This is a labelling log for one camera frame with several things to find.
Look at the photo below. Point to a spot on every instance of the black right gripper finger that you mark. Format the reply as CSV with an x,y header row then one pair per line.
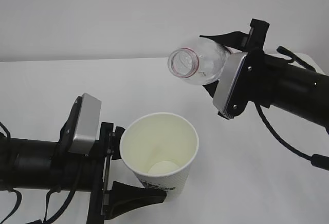
x,y
236,40
211,88

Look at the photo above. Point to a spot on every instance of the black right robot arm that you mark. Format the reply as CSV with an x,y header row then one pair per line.
x,y
301,91

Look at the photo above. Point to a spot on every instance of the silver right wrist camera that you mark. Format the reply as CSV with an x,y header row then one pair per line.
x,y
226,84

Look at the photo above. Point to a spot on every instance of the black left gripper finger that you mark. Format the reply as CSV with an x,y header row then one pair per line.
x,y
123,198
114,142

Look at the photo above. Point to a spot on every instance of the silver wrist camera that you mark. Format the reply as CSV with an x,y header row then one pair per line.
x,y
226,84
87,125

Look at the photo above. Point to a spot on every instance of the white paper cup green logo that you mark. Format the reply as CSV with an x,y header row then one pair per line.
x,y
159,149

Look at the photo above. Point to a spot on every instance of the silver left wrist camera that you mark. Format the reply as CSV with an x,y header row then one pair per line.
x,y
87,125

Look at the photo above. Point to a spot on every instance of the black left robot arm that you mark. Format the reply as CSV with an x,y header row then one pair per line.
x,y
30,164

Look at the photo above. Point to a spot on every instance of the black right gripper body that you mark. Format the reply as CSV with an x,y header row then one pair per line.
x,y
256,81

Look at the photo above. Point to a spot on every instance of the clear water bottle red label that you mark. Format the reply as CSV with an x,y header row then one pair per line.
x,y
199,61

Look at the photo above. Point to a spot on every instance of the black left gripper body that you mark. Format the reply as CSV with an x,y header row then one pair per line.
x,y
99,154

